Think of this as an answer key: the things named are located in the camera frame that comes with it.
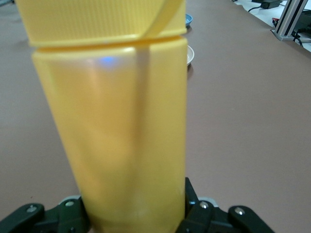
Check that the aluminium camera mount post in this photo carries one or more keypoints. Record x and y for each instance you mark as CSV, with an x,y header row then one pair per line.
x,y
289,21

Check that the red digit display module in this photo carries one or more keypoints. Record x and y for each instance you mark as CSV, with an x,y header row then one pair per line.
x,y
275,21

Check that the yellow squeeze bottle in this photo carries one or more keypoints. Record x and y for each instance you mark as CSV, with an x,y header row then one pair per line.
x,y
109,121

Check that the black power adapter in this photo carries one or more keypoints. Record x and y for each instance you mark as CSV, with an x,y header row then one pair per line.
x,y
269,3

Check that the blue round plate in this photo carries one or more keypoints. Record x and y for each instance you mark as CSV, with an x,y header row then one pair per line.
x,y
189,20

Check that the beige round plate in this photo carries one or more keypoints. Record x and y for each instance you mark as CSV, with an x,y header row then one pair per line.
x,y
191,55

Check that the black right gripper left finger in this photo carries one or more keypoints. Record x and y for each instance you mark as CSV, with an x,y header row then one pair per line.
x,y
48,221

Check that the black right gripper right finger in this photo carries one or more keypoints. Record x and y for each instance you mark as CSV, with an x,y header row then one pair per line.
x,y
213,221

